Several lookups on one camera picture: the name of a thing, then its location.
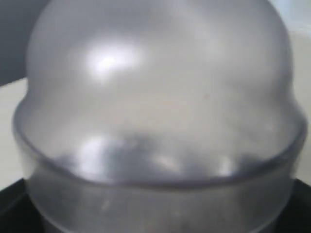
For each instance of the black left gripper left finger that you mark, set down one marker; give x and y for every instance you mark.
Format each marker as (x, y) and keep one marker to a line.
(17, 213)

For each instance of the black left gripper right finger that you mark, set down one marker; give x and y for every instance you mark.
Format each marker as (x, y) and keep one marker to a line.
(296, 217)

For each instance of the clear plastic shaker bottle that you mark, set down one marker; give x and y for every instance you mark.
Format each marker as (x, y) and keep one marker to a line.
(159, 116)

